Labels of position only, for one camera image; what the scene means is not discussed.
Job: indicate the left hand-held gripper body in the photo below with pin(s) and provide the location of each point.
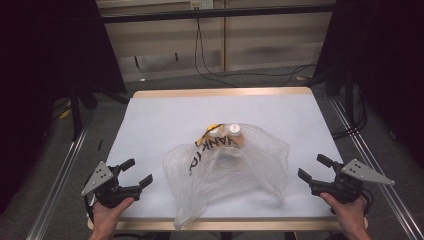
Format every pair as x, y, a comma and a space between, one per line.
108, 190

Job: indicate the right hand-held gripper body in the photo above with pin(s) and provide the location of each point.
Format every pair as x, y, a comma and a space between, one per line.
346, 188

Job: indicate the clear plastic bag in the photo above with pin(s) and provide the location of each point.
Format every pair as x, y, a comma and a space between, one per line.
233, 176

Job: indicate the yellow banana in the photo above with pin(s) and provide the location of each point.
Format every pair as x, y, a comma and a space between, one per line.
208, 130

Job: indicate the orange juice bottle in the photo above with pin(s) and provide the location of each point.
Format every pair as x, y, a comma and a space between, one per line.
235, 129
213, 132

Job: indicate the person's right hand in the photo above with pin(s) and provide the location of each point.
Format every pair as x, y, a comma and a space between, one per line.
351, 216

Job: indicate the person's left hand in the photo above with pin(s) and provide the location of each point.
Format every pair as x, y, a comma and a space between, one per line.
106, 220

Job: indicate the small black floor object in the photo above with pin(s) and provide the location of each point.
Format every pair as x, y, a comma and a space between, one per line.
100, 144

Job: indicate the white table cover sheet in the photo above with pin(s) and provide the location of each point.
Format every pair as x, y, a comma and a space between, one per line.
160, 116

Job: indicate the black metal stand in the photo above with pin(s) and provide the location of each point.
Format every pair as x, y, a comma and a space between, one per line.
76, 110
349, 100

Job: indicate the yellow tape strip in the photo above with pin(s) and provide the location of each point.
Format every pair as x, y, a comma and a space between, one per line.
65, 114

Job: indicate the black curtain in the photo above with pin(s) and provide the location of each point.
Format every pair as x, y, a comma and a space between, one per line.
50, 66
383, 50

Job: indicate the black horizontal bar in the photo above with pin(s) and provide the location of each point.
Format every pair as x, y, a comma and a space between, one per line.
216, 13

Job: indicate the aluminium floor rail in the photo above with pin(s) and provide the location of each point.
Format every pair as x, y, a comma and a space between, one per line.
386, 190
56, 186

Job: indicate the white wall socket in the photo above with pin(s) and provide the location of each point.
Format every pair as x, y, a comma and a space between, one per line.
201, 4

